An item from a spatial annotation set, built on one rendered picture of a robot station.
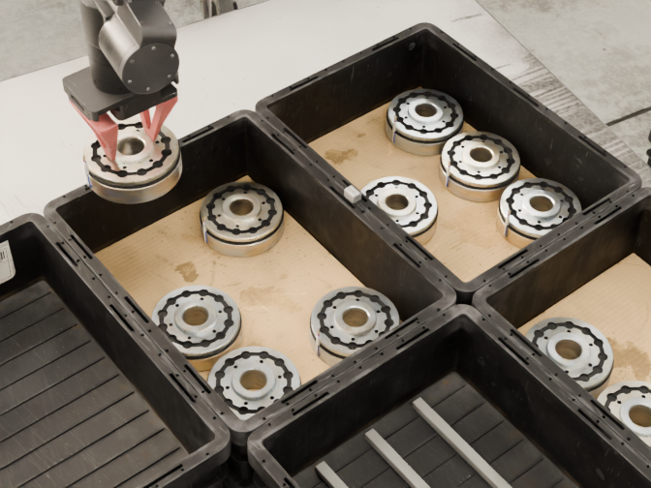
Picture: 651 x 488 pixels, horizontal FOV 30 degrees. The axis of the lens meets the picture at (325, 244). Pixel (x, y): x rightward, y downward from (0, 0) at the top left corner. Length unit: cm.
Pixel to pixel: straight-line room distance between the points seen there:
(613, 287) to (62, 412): 66
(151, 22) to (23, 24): 218
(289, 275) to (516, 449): 35
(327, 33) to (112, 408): 89
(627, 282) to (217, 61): 80
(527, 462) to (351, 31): 94
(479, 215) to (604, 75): 164
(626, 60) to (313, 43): 137
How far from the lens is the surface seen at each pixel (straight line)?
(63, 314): 146
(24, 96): 195
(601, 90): 311
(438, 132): 162
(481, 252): 151
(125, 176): 129
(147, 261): 149
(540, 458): 134
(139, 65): 112
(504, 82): 160
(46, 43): 321
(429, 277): 134
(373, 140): 164
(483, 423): 135
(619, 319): 147
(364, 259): 143
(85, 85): 125
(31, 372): 141
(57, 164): 182
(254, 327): 142
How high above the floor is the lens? 193
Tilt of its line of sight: 47 degrees down
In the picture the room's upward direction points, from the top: 2 degrees clockwise
